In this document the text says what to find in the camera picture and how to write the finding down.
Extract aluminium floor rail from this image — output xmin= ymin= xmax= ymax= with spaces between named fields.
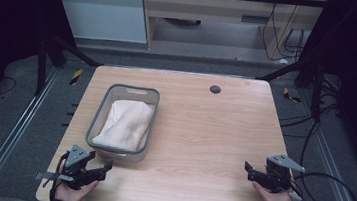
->
xmin=0 ymin=61 xmax=61 ymax=201
xmin=288 ymin=91 xmax=357 ymax=201

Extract cream white towel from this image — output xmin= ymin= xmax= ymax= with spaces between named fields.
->
xmin=90 ymin=96 xmax=156 ymax=155

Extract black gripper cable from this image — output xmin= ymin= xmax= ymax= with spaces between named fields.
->
xmin=48 ymin=149 xmax=72 ymax=201
xmin=288 ymin=117 xmax=357 ymax=201

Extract black metal stand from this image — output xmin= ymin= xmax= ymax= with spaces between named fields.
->
xmin=250 ymin=52 xmax=329 ymax=123
xmin=31 ymin=30 xmax=107 ymax=104

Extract thin black floor cable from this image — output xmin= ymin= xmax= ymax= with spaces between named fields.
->
xmin=0 ymin=75 xmax=19 ymax=99

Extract white cabinet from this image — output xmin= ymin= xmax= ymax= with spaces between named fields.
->
xmin=43 ymin=0 xmax=153 ymax=47

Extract grey plastic basket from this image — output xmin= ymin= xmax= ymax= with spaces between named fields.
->
xmin=83 ymin=80 xmax=162 ymax=165

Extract person's left hand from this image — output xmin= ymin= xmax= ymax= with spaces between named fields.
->
xmin=53 ymin=175 xmax=101 ymax=201

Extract black floor cable bundle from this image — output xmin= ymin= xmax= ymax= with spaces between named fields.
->
xmin=276 ymin=69 xmax=348 ymax=144

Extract light wooden desk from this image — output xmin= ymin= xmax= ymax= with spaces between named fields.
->
xmin=133 ymin=0 xmax=330 ymax=69

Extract round dark table grommet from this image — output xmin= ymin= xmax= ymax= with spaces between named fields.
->
xmin=208 ymin=84 xmax=222 ymax=96

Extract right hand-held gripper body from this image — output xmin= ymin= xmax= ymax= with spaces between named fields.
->
xmin=256 ymin=151 xmax=309 ymax=198

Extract black hanging desk cables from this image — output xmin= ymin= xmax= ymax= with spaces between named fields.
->
xmin=258 ymin=1 xmax=309 ymax=65

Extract yellow black tape strip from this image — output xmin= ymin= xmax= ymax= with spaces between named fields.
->
xmin=69 ymin=67 xmax=84 ymax=87
xmin=281 ymin=86 xmax=303 ymax=104

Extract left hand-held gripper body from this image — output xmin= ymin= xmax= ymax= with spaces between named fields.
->
xmin=34 ymin=140 xmax=102 ymax=193

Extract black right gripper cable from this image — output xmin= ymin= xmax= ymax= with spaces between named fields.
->
xmin=288 ymin=117 xmax=357 ymax=201

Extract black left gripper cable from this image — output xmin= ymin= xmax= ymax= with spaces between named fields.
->
xmin=48 ymin=149 xmax=72 ymax=201

